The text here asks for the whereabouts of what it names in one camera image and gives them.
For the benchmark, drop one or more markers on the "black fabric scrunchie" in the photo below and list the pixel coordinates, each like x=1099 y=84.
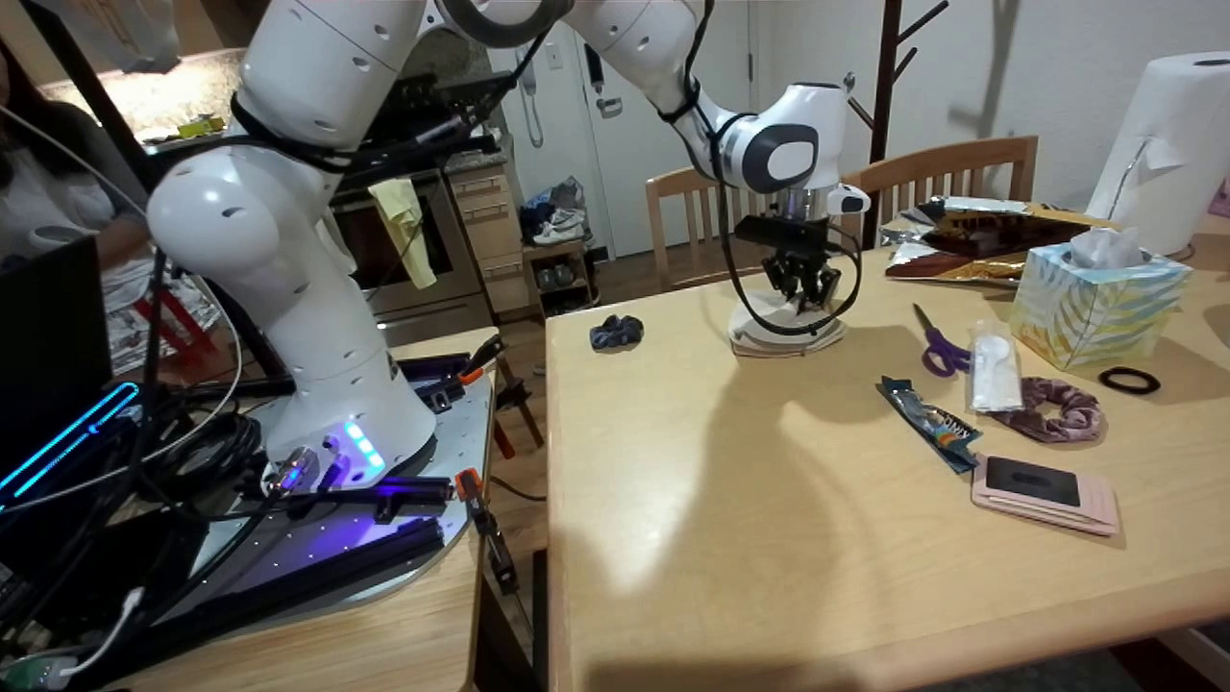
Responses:
x=615 y=335

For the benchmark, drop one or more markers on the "wooden cabinet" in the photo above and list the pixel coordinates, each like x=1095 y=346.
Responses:
x=492 y=244

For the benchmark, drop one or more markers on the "white wall phone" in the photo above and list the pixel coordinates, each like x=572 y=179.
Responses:
x=529 y=108

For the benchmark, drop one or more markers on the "dark wooden coat rack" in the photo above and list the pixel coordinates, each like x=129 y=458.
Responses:
x=886 y=52

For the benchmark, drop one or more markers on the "grey perforated base plate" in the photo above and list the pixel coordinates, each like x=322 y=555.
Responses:
x=462 y=436

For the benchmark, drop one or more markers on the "orange snack bag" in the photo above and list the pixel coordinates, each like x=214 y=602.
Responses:
x=973 y=270

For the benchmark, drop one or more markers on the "patterned tissue box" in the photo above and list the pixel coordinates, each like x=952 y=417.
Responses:
x=1089 y=312

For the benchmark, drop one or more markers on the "person in white shirt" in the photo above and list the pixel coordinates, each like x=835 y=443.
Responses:
x=76 y=204

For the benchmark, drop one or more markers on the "white plastic packet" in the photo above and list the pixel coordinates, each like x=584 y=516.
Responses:
x=996 y=377

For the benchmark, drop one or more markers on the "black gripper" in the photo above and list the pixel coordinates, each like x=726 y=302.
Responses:
x=800 y=262

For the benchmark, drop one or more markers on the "yellow hanging cloth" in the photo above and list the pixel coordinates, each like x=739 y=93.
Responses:
x=407 y=231

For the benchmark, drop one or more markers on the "red object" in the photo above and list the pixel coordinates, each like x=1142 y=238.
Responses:
x=194 y=339

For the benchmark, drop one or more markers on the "black door lock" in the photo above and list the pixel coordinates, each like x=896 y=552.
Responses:
x=598 y=71

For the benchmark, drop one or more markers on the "black shelf frame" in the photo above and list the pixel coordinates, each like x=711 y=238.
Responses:
x=435 y=130

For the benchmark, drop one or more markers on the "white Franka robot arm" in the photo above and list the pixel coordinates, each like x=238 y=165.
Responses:
x=293 y=320

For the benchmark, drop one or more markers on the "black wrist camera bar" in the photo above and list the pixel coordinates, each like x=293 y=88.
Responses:
x=788 y=231

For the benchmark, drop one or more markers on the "wooden slat-back chair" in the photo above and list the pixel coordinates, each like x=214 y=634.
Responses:
x=679 y=193
x=973 y=161

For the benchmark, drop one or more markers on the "dark blue snack bar wrapper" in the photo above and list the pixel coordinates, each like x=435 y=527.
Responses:
x=932 y=426

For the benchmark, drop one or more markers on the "black monitor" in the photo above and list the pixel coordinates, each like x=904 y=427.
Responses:
x=50 y=346

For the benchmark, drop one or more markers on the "black flat panel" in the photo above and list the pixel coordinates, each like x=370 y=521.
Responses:
x=307 y=561

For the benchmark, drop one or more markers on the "white sneakers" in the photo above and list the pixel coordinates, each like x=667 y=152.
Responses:
x=559 y=218

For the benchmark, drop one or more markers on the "brown snack bag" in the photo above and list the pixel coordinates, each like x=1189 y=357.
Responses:
x=1010 y=230

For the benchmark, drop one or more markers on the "beige towel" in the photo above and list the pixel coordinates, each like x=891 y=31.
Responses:
x=754 y=339

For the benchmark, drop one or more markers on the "pink phone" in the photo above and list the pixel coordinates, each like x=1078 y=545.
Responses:
x=1062 y=514

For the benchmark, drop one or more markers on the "black box with blue light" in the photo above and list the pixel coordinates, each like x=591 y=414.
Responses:
x=115 y=463

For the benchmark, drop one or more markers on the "white door with black lock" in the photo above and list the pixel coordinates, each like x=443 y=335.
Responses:
x=615 y=167

